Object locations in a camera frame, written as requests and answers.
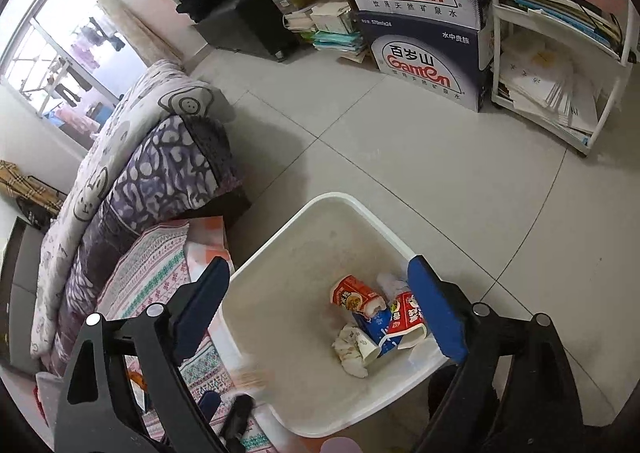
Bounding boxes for white floral paper cup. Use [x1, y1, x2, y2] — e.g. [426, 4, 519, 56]
[332, 324, 381, 378]

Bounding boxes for red paper cup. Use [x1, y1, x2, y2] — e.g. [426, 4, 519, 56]
[330, 275, 386, 319]

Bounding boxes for red white snack cup trash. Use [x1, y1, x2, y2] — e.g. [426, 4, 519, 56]
[387, 291, 427, 350]

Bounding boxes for blue milk carton trash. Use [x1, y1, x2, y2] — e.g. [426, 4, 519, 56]
[352, 308, 401, 357]

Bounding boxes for white plastic trash bin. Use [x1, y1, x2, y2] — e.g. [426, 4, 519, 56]
[209, 192, 447, 438]

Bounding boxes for patterned striped bed cover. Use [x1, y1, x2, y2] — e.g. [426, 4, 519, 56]
[96, 219, 277, 453]

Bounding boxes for pink checked bed sheet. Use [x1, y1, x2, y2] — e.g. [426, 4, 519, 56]
[184, 216, 235, 281]

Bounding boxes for purple patterned quilt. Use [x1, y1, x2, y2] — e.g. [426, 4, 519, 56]
[48, 115, 250, 376]

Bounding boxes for plaid tan bag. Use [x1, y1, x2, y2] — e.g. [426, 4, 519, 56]
[0, 161, 66, 231]

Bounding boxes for lower Ganten water carton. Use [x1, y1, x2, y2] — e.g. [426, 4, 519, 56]
[357, 11, 494, 112]

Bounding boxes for black storage cabinet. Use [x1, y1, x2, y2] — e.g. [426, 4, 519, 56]
[176, 0, 299, 61]

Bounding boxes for stack of books on floor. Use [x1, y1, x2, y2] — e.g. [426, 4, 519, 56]
[283, 0, 368, 64]

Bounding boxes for beige window curtain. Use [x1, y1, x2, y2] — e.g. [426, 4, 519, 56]
[96, 0, 181, 65]

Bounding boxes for white wire rack shelf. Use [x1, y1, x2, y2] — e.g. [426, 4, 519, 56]
[490, 0, 639, 155]

